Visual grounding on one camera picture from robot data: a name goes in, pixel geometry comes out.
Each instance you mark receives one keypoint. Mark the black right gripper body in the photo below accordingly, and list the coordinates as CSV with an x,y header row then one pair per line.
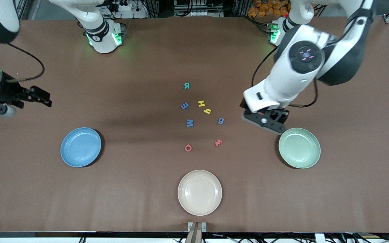
x,y
8,91

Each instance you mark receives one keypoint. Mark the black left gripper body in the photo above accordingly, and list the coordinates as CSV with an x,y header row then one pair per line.
x,y
281,115

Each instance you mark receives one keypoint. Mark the blue foam letter g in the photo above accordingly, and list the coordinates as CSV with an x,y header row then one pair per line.
x,y
221,120

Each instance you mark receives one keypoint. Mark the red foam letter w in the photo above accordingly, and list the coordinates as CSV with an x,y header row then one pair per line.
x,y
218,143

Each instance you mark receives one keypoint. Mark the yellow foam lowercase letter h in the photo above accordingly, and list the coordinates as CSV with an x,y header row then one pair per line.
x,y
207,111

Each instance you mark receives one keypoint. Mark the yellow foam uppercase letter H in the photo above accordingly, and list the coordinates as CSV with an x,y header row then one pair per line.
x,y
201,104

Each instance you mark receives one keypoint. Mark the blue foam letter W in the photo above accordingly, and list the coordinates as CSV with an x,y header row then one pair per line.
x,y
190,123

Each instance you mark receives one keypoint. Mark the blue foam letter E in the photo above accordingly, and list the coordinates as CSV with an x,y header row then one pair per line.
x,y
184,106

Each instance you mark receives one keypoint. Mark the red foam letter Q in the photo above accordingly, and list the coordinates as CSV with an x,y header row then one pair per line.
x,y
185,147

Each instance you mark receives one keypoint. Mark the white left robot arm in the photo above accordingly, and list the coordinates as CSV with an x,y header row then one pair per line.
x,y
282,84

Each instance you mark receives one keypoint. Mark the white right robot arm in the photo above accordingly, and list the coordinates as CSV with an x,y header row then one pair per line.
x,y
101,37

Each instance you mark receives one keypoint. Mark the green plate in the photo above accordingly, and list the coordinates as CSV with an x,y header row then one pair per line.
x,y
299,148

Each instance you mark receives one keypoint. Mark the blue plate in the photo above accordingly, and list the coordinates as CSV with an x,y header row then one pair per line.
x,y
79,148

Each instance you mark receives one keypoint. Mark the beige plate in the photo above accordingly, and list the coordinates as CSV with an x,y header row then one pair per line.
x,y
199,192

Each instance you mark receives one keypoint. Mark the orange packets pile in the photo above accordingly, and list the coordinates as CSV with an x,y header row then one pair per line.
x,y
265,8

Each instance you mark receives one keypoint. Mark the white power strip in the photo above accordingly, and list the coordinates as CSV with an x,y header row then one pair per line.
x,y
127,8

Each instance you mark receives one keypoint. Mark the black table edge rail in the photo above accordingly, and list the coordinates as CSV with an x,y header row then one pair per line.
x,y
79,234

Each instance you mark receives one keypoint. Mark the metal table clamp bracket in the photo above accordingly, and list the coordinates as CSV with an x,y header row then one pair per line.
x,y
197,233

